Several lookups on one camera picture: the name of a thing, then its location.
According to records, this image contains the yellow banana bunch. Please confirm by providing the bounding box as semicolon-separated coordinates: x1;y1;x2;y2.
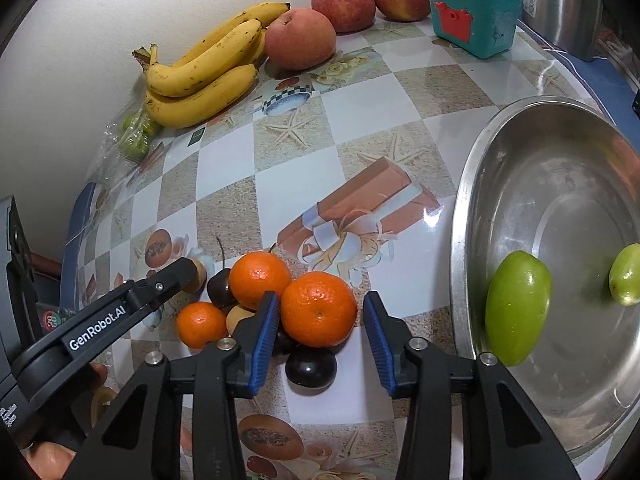
132;1;292;129

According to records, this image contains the stainless steel kettle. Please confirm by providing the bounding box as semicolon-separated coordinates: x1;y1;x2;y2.
520;0;606;63

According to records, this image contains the clear bag of green jujubes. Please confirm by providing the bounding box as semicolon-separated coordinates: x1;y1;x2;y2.
97;105;166;181

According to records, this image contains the large orange with leaf stub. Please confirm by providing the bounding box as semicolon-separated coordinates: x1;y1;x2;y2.
228;251;293;312

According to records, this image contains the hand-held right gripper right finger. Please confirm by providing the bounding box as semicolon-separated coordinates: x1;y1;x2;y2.
362;290;583;480

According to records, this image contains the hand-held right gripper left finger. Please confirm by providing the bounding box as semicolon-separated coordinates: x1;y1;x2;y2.
62;291;280;480

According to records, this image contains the clear packet with round label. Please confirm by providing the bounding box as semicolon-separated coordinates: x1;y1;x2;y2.
40;307;76;333

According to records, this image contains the stainless steel basin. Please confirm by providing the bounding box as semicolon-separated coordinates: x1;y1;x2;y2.
449;96;640;461

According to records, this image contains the dark plum with long stem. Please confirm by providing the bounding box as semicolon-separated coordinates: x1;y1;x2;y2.
206;234;240;310

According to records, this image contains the small green jujube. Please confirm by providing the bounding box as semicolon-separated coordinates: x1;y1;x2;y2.
608;243;640;307

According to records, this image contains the small orange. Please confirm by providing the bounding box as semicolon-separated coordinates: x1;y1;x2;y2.
175;301;230;350

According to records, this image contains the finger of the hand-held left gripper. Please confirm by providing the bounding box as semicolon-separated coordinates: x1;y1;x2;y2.
125;257;199;318

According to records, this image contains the large green mango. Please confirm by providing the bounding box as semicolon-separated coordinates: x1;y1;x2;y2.
484;250;554;367

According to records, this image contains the teal plastic box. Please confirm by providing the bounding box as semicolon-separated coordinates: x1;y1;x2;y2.
423;0;523;59

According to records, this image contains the person's left hand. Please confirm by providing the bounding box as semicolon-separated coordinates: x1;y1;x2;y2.
22;363;110;480

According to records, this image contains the patterned vinyl tablecloth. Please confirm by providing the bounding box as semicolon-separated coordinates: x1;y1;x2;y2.
60;15;621;480

